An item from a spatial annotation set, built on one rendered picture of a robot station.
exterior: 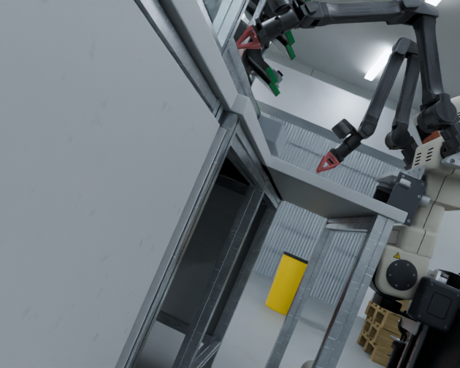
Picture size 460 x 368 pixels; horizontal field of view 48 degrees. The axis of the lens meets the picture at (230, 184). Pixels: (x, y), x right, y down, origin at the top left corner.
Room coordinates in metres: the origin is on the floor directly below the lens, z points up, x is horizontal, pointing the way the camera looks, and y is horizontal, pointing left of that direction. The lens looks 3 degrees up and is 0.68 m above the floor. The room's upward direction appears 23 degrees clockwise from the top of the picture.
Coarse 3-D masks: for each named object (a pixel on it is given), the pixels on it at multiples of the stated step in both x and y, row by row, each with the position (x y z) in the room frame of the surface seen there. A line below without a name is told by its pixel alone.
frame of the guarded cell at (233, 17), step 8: (200, 0) 0.58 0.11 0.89; (240, 0) 0.72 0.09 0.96; (248, 0) 0.75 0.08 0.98; (232, 8) 0.72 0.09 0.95; (240, 8) 0.73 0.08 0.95; (208, 16) 0.62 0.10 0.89; (232, 16) 0.72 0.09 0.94; (240, 16) 0.74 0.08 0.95; (208, 24) 0.63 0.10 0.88; (224, 24) 0.72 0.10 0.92; (232, 24) 0.72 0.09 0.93; (224, 32) 0.72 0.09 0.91; (232, 32) 0.74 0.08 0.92; (216, 40) 0.69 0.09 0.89; (224, 40) 0.72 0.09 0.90; (224, 48) 0.74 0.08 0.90; (224, 56) 0.75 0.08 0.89
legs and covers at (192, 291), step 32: (224, 128) 0.82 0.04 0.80; (256, 160) 1.19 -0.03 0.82; (192, 192) 0.81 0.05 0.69; (224, 192) 2.32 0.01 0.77; (256, 192) 1.53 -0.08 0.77; (192, 224) 0.83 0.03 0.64; (224, 224) 2.31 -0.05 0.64; (256, 224) 2.29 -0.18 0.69; (192, 256) 2.33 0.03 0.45; (224, 256) 1.53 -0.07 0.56; (256, 256) 2.23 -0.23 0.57; (160, 288) 0.82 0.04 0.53; (192, 288) 2.31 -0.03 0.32; (224, 288) 2.29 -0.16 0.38; (160, 320) 2.28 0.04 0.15; (192, 320) 1.53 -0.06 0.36; (224, 320) 2.24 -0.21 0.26; (128, 352) 0.81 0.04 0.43; (192, 352) 1.52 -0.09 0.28
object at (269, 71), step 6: (240, 24) 1.83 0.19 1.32; (246, 24) 1.82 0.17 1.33; (240, 30) 1.83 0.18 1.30; (234, 36) 1.83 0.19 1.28; (240, 36) 1.82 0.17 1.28; (246, 54) 1.84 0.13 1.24; (252, 54) 1.80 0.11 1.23; (258, 54) 1.93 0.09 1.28; (252, 60) 1.83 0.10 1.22; (258, 60) 1.79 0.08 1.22; (258, 66) 1.82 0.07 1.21; (264, 66) 1.78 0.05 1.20; (264, 72) 1.82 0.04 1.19; (270, 72) 1.80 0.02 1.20; (270, 78) 1.84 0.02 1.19; (276, 78) 1.87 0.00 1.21
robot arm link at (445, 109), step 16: (416, 16) 1.76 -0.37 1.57; (432, 16) 1.70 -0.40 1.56; (416, 32) 1.72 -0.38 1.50; (432, 32) 1.69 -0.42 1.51; (432, 48) 1.68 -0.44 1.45; (432, 64) 1.66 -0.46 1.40; (432, 80) 1.65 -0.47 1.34; (432, 96) 1.63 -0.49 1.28; (448, 96) 1.62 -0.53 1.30; (448, 112) 1.60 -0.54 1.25
